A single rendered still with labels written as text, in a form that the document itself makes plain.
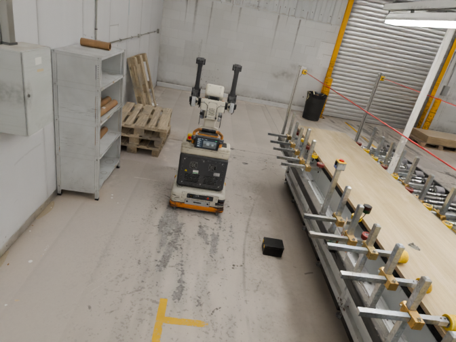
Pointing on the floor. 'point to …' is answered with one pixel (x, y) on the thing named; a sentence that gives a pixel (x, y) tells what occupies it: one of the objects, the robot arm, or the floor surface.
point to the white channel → (431, 67)
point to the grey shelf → (86, 115)
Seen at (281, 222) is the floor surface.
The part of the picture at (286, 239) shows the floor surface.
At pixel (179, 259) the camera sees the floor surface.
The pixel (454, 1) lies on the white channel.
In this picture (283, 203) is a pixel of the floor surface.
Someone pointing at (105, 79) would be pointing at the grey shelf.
